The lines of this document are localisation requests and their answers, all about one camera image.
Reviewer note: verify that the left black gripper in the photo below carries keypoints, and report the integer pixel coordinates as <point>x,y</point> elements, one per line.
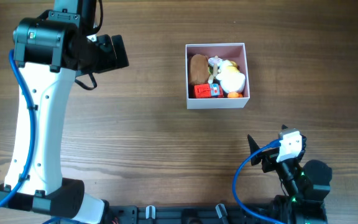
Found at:
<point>110,58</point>

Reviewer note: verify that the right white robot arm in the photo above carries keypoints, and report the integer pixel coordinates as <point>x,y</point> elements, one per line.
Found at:
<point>307,186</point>

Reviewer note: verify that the pink white open box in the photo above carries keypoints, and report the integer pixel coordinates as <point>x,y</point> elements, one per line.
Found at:
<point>231,51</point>

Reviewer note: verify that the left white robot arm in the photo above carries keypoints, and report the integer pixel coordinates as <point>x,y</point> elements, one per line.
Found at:
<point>51,52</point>

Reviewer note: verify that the white plush duck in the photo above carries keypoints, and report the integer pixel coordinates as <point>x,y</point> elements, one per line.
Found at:
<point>231,79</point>

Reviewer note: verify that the red toy fire truck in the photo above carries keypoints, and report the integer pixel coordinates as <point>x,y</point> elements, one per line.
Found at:
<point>208,91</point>

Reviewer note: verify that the white wooden rattle drum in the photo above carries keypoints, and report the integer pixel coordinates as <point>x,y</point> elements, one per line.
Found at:
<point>215,62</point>

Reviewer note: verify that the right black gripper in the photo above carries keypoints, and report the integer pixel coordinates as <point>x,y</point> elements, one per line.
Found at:
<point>268,157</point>

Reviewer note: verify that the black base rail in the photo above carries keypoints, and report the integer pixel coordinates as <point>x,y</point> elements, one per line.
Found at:
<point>219,213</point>

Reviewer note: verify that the brown plush toy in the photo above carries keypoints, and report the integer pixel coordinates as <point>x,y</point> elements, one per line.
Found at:
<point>198,70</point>

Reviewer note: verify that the yellow cat rattle drum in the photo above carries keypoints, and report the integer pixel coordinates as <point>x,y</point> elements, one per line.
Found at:
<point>211,77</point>

